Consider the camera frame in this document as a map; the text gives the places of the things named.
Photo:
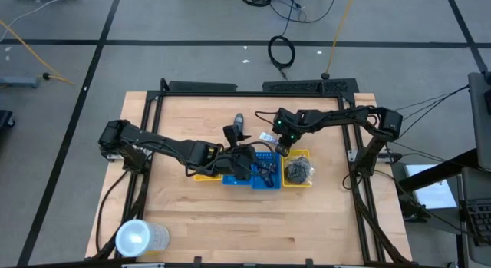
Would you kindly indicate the dark blue tube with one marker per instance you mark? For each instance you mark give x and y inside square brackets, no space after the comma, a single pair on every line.
[266,169]

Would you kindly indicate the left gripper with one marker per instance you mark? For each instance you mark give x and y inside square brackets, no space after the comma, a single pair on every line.
[239,162]

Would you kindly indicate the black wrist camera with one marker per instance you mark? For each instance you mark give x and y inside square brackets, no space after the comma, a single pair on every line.
[232,135]
[285,116]

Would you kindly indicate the black floor object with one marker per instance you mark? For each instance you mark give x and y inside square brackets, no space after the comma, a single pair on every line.
[5,120]

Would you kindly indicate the black frame clip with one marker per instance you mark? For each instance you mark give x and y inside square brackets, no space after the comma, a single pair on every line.
[197,261]
[309,262]

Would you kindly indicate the white sheet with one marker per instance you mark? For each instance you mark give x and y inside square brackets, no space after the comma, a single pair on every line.
[433,191]

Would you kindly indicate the silver frame bracket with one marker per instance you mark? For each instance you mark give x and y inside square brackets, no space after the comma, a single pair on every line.
[352,156]

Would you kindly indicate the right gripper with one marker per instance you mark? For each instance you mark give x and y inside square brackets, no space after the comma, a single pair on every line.
[293,139]

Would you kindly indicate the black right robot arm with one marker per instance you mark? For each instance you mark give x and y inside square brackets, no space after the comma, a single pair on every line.
[345,116]

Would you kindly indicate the yellow plastic basket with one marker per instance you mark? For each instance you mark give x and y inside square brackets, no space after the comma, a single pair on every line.
[207,178]
[303,153]

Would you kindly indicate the clear plastic cup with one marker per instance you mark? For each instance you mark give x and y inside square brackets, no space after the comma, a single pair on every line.
[138,237]

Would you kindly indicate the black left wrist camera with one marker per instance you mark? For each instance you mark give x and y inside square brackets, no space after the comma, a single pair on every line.
[232,135]

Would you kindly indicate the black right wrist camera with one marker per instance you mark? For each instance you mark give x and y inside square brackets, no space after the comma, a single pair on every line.
[285,116]

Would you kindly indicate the laptop keyboard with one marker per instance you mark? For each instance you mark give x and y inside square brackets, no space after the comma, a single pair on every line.
[479,218]

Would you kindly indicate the black stand beam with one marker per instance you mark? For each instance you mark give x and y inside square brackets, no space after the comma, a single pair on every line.
[437,171]

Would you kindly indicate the black flat box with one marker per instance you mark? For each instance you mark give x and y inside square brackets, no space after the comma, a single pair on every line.
[203,87]

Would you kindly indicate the black vented box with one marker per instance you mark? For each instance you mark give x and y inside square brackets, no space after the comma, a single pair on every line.
[307,85]

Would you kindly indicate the clear white sachet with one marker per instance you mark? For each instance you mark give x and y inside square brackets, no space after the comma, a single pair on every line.
[267,137]

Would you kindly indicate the bagged black shower puff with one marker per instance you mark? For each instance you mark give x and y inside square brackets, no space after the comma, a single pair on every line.
[298,171]

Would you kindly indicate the grey floor base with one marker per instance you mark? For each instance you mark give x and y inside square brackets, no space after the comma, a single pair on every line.
[19,82]

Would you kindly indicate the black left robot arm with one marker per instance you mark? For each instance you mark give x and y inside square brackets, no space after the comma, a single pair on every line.
[169,145]

